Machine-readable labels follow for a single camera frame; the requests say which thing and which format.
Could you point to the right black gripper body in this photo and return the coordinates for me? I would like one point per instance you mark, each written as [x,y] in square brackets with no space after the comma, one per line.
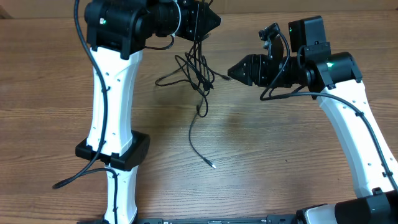
[265,71]

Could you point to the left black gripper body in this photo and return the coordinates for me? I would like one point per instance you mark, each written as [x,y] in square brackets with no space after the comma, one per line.
[189,20]

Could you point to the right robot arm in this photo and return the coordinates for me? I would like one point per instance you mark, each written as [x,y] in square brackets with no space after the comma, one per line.
[303,62]

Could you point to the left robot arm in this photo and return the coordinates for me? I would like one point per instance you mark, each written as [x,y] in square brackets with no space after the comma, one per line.
[115,42]

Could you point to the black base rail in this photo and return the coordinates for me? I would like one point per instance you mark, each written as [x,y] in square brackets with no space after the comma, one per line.
[211,221]

